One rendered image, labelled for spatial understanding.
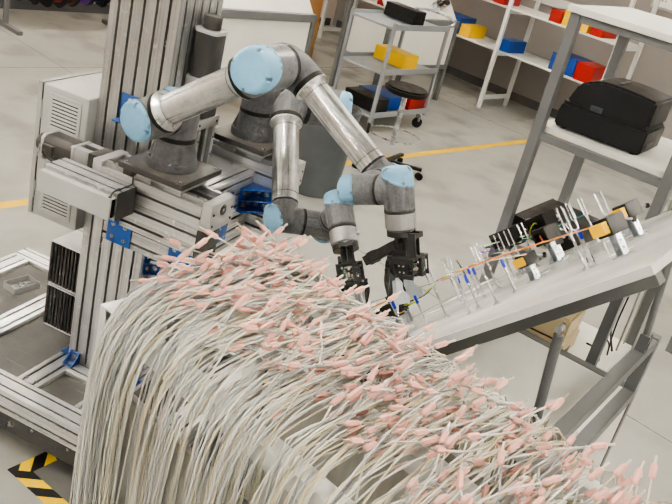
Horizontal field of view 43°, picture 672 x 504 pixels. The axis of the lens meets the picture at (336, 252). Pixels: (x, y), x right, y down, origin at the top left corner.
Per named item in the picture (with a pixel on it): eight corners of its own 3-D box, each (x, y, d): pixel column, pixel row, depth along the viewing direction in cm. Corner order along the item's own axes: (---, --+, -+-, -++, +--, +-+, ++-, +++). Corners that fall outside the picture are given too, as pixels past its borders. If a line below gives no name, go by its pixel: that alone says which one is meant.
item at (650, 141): (551, 125, 283) (571, 69, 275) (575, 118, 301) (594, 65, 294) (637, 158, 269) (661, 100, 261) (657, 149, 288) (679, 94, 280)
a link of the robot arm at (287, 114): (272, 70, 245) (269, 220, 225) (309, 76, 248) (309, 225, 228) (263, 92, 255) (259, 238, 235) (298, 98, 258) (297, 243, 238)
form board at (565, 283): (479, 288, 299) (477, 284, 299) (778, 176, 235) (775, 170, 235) (260, 407, 206) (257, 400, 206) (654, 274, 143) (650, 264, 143)
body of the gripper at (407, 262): (412, 283, 201) (409, 234, 199) (383, 280, 207) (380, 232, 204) (430, 275, 207) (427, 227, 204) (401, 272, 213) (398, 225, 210)
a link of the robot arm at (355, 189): (357, 198, 217) (395, 199, 212) (335, 208, 208) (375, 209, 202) (354, 168, 215) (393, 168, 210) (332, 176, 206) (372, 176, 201)
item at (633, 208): (665, 223, 213) (651, 191, 213) (639, 237, 207) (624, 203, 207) (651, 228, 217) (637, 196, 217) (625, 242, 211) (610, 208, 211)
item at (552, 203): (506, 230, 299) (512, 213, 296) (546, 213, 327) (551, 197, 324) (592, 270, 284) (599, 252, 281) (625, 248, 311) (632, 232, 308)
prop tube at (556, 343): (515, 459, 184) (548, 333, 173) (521, 454, 186) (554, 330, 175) (529, 465, 182) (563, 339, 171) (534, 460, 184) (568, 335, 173)
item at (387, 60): (367, 135, 746) (399, 13, 702) (326, 115, 773) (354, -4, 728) (429, 127, 820) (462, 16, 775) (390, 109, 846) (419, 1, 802)
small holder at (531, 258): (560, 269, 212) (548, 242, 213) (536, 280, 208) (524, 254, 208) (547, 273, 216) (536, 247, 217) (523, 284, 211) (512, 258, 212)
